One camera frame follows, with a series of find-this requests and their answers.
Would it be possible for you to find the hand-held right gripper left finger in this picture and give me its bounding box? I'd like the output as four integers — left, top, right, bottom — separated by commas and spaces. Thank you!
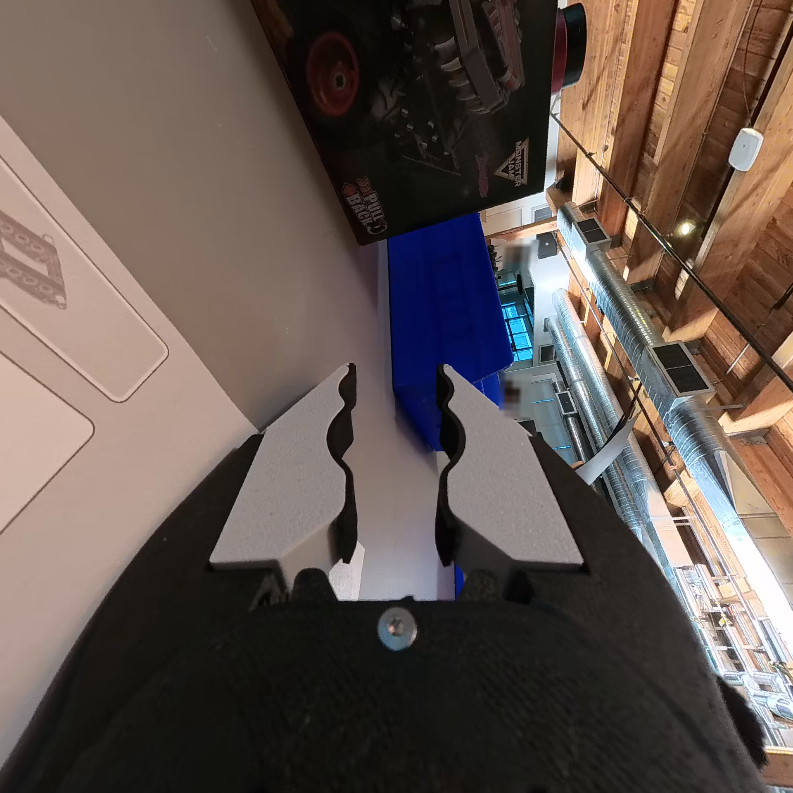
209, 363, 361, 596

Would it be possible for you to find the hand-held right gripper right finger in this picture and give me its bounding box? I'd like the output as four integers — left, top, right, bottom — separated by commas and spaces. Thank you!
435, 364, 585, 596

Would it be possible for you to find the blue plastic bin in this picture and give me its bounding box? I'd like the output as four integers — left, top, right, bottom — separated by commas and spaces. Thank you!
387, 212, 515, 598

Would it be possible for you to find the metal rack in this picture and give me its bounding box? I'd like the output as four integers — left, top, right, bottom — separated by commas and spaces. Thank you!
672, 558, 793, 744

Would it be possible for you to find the white instruction booklet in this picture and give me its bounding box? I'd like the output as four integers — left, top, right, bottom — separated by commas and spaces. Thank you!
0, 114, 260, 760

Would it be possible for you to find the black ceiling conduit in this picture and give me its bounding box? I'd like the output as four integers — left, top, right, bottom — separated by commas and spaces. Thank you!
550, 108, 793, 392

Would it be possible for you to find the black printed toy box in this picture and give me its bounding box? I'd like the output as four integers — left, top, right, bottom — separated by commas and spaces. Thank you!
251, 0, 558, 247

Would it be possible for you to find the dark red cylindrical container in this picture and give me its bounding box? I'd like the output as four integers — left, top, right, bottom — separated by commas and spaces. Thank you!
553, 3, 588, 97

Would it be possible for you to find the white strap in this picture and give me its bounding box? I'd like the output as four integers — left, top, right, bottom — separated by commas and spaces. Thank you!
576, 415, 639, 487

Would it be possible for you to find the slim silver ventilation duct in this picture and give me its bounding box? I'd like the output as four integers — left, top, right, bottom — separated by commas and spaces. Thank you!
544, 288, 682, 558

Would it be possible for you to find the large silver ventilation duct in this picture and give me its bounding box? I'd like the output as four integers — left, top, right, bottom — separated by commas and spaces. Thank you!
556, 201, 750, 521

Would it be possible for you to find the white wall sensor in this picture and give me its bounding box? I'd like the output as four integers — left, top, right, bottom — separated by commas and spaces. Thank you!
728, 127, 764, 171

